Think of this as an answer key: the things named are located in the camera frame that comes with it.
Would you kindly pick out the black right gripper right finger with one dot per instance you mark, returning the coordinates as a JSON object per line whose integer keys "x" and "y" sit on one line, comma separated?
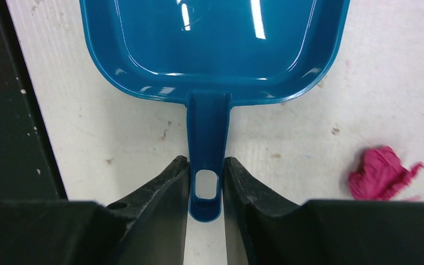
{"x": 262, "y": 227}

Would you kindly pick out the small pink paper scrap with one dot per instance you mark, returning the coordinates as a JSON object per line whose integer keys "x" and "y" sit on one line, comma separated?
{"x": 380, "y": 175}

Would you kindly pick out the blue plastic dustpan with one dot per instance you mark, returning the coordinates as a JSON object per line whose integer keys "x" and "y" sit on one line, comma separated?
{"x": 211, "y": 56}

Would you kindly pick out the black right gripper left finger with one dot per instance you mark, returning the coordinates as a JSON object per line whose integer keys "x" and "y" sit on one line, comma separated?
{"x": 147, "y": 226}

